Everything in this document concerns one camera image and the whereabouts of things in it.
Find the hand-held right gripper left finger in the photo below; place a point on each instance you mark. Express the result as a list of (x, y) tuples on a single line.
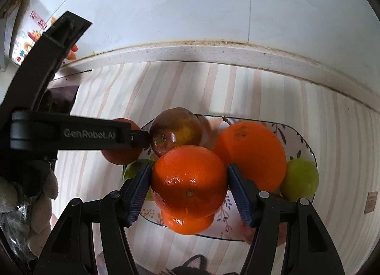
[(138, 197)]

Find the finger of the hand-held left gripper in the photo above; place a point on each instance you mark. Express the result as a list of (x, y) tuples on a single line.
[(139, 140), (53, 46)]

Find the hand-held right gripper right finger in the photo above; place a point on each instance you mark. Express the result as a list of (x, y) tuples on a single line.
[(242, 197)]

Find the dark red apple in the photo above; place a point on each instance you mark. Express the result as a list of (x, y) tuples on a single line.
[(121, 157)]

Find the floral oval ceramic plate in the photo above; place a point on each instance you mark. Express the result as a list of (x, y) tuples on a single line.
[(221, 218)]

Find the red green apple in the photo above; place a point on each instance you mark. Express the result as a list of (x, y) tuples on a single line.
[(178, 132)]

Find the large orange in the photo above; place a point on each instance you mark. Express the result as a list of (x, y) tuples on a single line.
[(252, 153)]

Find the medium orange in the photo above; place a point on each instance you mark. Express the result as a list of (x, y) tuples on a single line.
[(190, 180)]

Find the small orange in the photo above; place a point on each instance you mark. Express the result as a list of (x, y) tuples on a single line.
[(187, 226)]

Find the black glossy cloth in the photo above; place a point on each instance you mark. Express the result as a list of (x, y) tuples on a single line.
[(14, 233)]

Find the striped cat print mat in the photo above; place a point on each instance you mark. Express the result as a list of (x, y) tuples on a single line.
[(326, 132)]

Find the brown mat label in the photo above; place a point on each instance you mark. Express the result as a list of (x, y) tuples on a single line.
[(371, 202)]

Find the colourful wall sticker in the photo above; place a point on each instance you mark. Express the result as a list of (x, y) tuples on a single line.
[(28, 46)]

